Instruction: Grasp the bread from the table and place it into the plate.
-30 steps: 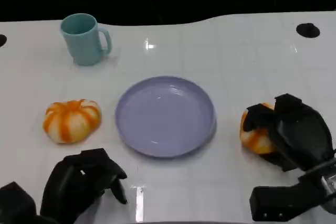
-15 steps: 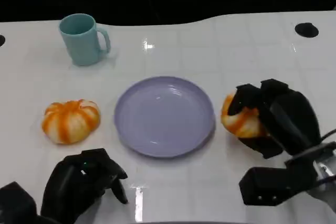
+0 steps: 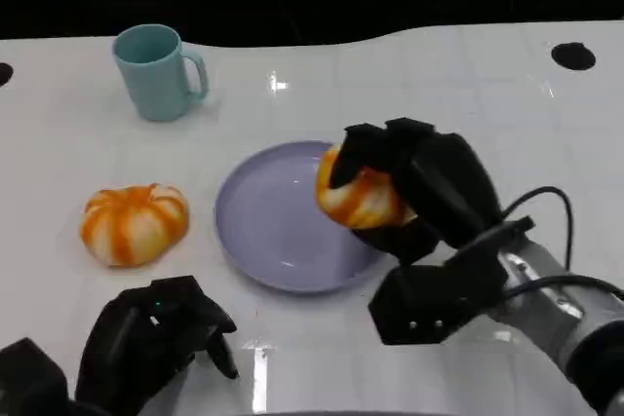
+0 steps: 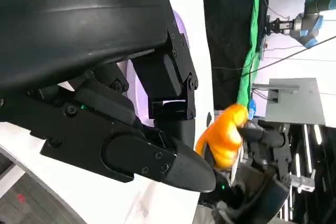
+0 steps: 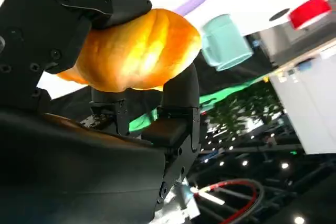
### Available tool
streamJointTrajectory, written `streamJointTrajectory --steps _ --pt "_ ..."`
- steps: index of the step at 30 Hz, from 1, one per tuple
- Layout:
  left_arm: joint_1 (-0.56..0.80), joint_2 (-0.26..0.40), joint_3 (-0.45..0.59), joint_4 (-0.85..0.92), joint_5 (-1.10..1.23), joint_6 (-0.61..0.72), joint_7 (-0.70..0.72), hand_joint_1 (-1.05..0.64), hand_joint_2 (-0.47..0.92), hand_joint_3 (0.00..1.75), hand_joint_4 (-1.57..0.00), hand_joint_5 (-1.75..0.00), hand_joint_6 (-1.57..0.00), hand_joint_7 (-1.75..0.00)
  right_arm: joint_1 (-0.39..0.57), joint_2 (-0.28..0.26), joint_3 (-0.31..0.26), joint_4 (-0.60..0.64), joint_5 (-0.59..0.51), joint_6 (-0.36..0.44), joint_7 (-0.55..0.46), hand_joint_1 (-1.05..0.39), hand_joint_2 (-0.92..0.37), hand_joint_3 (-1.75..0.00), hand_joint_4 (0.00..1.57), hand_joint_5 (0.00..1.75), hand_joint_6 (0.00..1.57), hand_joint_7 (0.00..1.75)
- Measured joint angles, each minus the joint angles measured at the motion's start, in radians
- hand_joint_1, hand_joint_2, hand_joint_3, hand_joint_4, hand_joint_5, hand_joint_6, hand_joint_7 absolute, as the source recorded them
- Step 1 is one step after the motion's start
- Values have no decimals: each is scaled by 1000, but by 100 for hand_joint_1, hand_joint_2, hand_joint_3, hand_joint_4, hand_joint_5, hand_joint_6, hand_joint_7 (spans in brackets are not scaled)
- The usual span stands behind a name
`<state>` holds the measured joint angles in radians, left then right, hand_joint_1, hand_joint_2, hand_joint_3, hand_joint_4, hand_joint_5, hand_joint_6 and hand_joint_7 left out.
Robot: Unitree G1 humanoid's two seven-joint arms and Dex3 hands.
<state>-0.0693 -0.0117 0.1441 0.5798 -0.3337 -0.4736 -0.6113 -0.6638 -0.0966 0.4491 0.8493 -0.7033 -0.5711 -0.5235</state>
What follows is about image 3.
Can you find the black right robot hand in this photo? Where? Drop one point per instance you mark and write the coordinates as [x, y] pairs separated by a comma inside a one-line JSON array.
[[448, 187]]

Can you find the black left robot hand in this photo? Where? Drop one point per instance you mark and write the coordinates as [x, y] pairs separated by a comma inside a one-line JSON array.
[[127, 348]]

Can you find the orange and white toy bread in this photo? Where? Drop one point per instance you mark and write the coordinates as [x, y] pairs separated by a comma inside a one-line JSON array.
[[361, 199], [131, 226]]

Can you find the lilac plate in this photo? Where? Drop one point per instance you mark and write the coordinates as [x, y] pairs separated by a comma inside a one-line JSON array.
[[273, 221]]

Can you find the black table grommet hole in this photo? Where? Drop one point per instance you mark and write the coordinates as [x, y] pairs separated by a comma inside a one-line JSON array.
[[573, 56], [4, 75]]

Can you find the pale green mug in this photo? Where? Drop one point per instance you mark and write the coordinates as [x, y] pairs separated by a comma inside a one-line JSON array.
[[153, 77]]

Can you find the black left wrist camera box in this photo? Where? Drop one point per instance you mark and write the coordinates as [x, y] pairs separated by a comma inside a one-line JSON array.
[[29, 379]]

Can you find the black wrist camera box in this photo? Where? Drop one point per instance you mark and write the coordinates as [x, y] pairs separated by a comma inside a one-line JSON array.
[[29, 379], [429, 299]]

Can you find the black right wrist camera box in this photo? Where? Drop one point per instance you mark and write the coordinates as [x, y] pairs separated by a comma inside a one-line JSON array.
[[429, 299]]

